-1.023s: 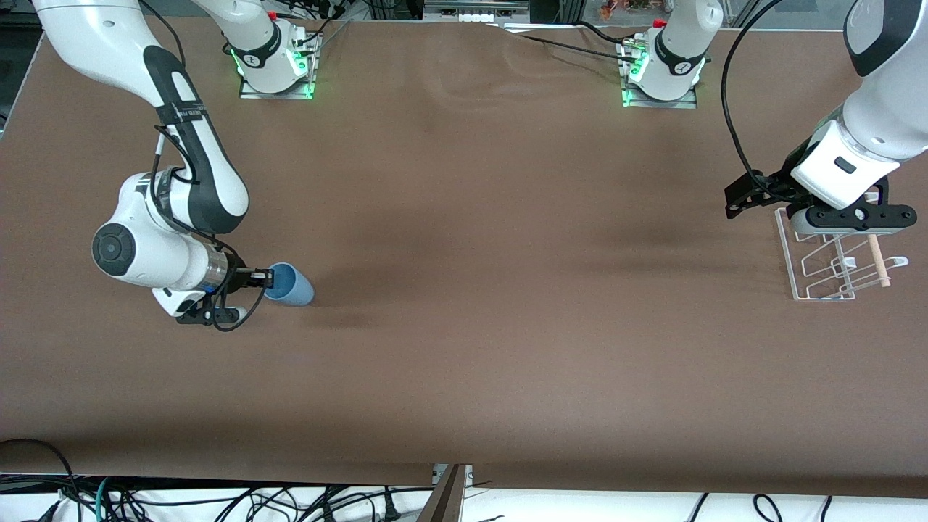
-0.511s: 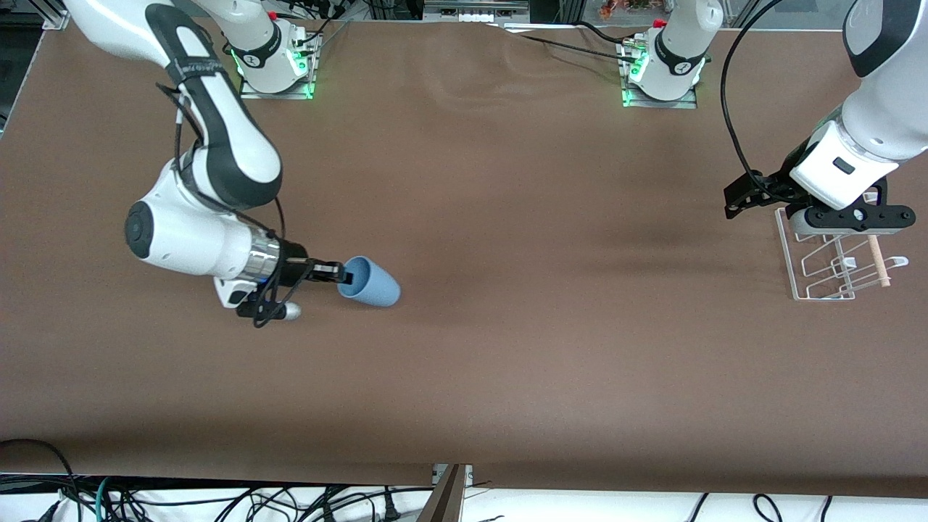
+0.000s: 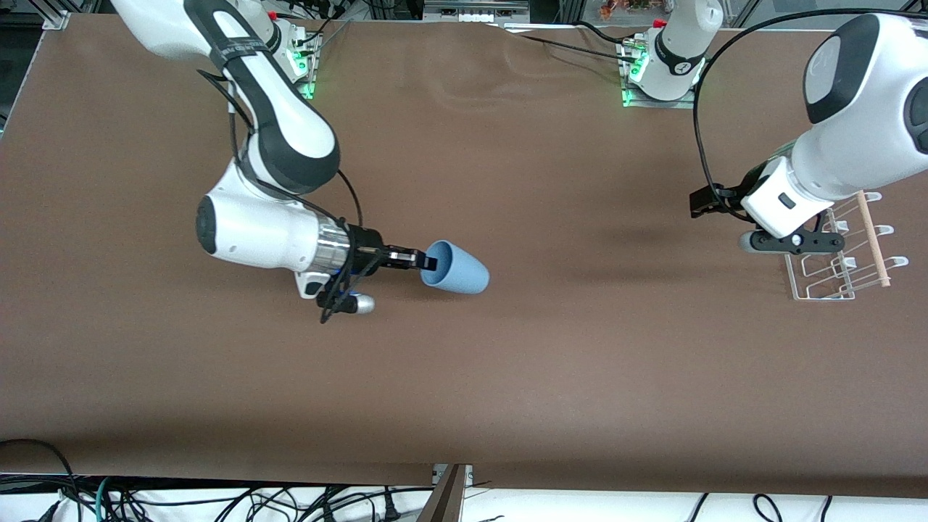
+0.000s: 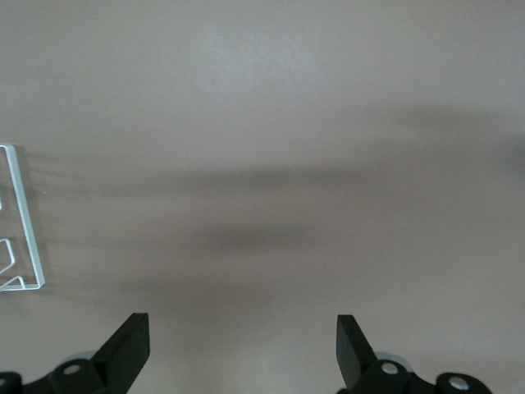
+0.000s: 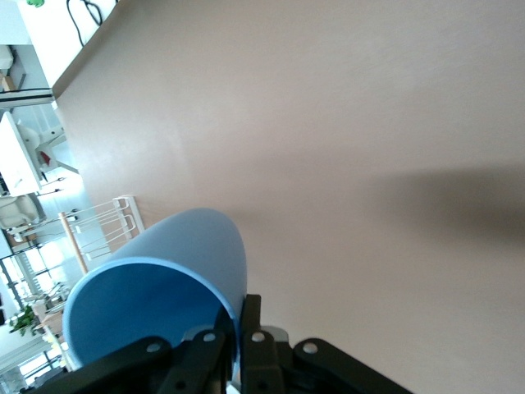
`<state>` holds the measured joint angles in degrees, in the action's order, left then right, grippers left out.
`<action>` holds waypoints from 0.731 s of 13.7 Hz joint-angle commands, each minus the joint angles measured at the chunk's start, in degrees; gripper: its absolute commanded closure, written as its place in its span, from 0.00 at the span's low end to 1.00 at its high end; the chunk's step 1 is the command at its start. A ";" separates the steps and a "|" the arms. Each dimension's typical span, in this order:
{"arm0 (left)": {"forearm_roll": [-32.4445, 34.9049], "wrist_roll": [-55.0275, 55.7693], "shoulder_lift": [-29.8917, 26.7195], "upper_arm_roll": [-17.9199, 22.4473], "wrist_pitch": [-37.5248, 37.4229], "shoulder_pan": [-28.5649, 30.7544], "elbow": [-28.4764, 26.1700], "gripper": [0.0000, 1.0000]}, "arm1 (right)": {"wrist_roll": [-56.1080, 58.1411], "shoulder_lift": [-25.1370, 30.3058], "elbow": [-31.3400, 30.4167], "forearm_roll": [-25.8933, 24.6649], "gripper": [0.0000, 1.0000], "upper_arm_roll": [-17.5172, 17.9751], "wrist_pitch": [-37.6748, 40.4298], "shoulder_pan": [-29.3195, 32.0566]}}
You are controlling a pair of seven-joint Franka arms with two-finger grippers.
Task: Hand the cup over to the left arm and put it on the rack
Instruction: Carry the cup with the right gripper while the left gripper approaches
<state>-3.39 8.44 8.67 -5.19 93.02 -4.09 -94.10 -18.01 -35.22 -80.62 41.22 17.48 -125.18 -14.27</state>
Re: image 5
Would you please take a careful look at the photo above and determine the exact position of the white table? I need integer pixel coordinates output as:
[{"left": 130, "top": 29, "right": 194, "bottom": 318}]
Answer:
[{"left": 0, "top": 110, "right": 43, "bottom": 196}]

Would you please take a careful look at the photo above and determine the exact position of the aluminium door rail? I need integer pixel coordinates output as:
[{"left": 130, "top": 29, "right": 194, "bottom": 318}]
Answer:
[{"left": 0, "top": 87, "right": 55, "bottom": 107}]

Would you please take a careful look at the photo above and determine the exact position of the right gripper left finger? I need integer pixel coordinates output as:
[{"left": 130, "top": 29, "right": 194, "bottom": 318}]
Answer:
[{"left": 24, "top": 306, "right": 238, "bottom": 394}]

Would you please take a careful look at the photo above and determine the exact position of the green potted plant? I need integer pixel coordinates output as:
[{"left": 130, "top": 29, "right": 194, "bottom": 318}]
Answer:
[{"left": 7, "top": 303, "right": 39, "bottom": 336}]

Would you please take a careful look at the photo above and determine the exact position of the beige office chair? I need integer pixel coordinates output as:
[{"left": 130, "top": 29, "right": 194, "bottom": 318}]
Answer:
[{"left": 0, "top": 194, "right": 47, "bottom": 236}]

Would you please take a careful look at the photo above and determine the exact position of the black cable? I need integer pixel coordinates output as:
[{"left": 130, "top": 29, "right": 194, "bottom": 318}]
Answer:
[{"left": 66, "top": 0, "right": 121, "bottom": 48}]

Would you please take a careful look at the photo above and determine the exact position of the blue plastic cup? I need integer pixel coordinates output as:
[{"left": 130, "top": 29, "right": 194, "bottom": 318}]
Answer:
[{"left": 62, "top": 207, "right": 250, "bottom": 373}]

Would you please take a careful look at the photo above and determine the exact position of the white frame with red patch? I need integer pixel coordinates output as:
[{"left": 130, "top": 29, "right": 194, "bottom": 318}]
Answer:
[{"left": 20, "top": 122, "right": 80, "bottom": 176}]

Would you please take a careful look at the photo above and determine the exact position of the white wire rack, wooden rod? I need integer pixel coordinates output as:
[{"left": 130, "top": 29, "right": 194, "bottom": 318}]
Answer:
[{"left": 57, "top": 196, "right": 143, "bottom": 275}]

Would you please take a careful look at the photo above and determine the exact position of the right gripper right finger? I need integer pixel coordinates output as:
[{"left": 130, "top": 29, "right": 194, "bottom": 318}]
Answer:
[{"left": 237, "top": 293, "right": 413, "bottom": 394}]

